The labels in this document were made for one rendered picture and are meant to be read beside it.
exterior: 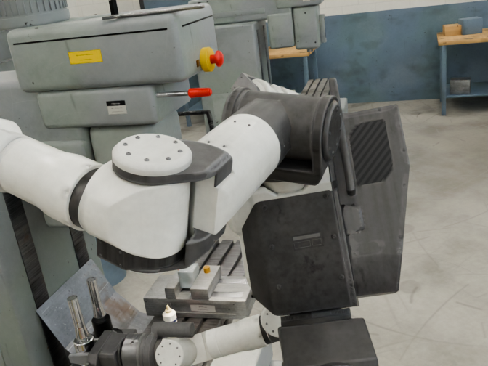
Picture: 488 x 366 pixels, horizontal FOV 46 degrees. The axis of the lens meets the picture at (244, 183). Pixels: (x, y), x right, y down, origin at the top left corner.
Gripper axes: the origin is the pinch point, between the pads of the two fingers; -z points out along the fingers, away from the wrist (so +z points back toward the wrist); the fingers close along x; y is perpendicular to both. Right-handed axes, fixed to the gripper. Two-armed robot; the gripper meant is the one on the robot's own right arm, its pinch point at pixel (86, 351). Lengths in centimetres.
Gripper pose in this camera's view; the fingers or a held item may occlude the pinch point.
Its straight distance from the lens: 145.8
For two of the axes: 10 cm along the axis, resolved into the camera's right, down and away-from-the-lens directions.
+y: 1.3, 9.3, 3.5
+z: 9.7, -0.5, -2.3
